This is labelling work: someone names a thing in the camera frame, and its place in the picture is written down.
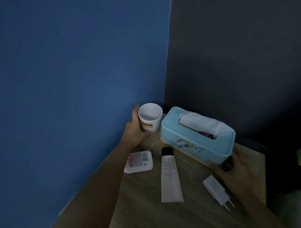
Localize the person's right hand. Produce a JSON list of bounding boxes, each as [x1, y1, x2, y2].
[[206, 144, 256, 200]]

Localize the person's left hand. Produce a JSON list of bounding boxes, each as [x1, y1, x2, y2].
[[120, 104, 152, 149]]

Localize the white mug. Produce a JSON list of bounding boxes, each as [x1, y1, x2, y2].
[[138, 103, 164, 133]]

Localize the white charger plug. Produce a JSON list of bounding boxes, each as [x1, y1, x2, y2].
[[202, 174, 235, 212]]

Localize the white lotion bottle red cap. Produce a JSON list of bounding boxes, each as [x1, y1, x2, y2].
[[123, 150, 154, 174]]

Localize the teal tissue box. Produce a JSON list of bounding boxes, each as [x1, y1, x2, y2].
[[159, 106, 236, 168]]

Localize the white tube black cap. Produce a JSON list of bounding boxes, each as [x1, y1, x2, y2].
[[161, 147, 185, 203]]

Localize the wooden nightstand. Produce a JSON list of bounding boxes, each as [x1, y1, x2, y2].
[[59, 112, 267, 228]]

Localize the person's left forearm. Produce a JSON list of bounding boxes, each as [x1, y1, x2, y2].
[[53, 141, 132, 228]]

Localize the white facial tissues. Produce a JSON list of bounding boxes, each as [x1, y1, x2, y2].
[[178, 111, 235, 139]]

